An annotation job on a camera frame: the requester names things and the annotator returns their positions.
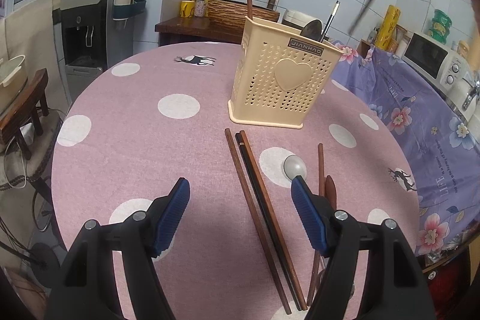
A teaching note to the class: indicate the black chopstick with silver tip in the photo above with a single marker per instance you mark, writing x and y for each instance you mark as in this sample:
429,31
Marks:
330,20

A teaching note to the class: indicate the green instant noodle tub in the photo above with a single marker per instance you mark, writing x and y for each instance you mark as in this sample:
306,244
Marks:
440,27
442,15
438,38

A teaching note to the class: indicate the blue and white cup holder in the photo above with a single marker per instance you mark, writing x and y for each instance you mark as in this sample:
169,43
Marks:
131,10

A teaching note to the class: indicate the cream plastic utensil basket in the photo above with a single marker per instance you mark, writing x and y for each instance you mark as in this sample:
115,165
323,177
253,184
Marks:
262,87

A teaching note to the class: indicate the pink polka dot tablecloth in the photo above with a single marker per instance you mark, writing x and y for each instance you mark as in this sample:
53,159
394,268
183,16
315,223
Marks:
150,155

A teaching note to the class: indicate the yellow wrap roll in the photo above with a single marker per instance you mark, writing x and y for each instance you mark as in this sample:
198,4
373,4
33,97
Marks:
388,25

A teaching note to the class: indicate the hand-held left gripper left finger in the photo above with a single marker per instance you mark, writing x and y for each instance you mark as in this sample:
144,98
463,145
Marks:
172,218

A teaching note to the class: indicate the dark wooden stool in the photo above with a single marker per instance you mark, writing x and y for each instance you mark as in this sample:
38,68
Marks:
32,98

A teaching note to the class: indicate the white pot with lid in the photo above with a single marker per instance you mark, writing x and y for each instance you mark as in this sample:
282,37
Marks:
11,80

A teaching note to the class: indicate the dark wooden side table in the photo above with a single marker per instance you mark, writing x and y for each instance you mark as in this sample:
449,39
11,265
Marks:
187,28

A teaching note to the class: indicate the woven basket basin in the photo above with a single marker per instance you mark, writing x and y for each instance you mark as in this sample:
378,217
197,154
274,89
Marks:
228,10

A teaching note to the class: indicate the grey water dispenser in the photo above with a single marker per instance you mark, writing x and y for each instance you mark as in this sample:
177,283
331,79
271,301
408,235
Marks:
80,27

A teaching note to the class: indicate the yellow glass mug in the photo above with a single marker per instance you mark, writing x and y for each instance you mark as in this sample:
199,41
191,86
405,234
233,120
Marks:
463,50

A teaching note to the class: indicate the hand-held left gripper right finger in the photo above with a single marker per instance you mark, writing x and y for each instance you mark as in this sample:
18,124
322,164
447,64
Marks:
307,215

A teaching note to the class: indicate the glass jar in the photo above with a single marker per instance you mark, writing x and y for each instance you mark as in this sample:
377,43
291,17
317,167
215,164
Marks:
373,36

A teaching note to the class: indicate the brown and white rice cooker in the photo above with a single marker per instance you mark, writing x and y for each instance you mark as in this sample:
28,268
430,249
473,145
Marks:
292,18

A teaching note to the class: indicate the matte silver spoon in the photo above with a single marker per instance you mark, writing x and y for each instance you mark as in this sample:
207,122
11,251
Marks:
294,167

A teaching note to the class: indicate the white microwave oven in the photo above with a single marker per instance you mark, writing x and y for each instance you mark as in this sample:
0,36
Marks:
423,55

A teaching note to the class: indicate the black round stand base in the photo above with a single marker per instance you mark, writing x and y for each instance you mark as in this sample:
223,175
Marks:
43,260

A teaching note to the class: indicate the beige cloth partition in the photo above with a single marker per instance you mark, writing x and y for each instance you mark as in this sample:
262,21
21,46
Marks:
33,27

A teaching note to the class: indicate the purple floral cloth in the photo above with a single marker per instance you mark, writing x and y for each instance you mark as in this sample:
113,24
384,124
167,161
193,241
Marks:
431,155

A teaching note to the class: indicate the patterned pump bottle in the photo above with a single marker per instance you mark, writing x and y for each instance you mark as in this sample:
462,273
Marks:
200,9

